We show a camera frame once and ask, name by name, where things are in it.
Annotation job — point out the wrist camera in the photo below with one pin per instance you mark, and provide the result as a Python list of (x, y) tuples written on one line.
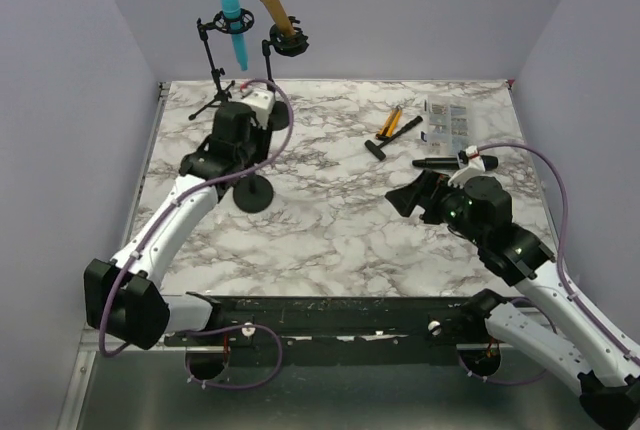
[(473, 167), (262, 103)]

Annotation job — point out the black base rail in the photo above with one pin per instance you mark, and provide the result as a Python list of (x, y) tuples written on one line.
[(347, 331)]

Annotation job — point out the black microphone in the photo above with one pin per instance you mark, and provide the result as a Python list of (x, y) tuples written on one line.
[(452, 163)]

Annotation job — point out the clear plastic screw box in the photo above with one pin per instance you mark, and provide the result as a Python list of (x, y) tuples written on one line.
[(447, 126)]

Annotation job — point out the black round-base mic stand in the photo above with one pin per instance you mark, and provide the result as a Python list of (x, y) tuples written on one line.
[(253, 193)]

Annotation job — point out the black tripod mic stand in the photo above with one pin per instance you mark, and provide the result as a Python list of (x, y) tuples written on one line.
[(221, 25)]

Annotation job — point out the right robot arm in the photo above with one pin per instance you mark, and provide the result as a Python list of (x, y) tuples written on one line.
[(580, 352)]

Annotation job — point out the black round-base shockmount stand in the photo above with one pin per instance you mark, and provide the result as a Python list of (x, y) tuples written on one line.
[(287, 46)]

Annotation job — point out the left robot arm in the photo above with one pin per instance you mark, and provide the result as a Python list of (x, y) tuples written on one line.
[(122, 296)]

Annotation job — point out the blue microphone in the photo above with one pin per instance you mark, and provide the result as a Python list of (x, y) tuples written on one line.
[(232, 12)]

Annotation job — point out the black T-handle tool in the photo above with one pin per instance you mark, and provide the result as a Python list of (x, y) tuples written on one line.
[(377, 149)]

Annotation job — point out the yellow utility knife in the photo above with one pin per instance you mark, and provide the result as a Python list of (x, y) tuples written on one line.
[(390, 124)]

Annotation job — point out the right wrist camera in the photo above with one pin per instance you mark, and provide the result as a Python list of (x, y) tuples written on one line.
[(473, 167)]

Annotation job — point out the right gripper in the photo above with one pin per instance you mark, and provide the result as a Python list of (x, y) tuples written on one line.
[(427, 190)]

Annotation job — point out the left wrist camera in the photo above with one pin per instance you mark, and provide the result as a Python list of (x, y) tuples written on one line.
[(262, 103)]

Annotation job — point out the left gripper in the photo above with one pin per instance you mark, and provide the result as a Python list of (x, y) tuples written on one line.
[(265, 137)]

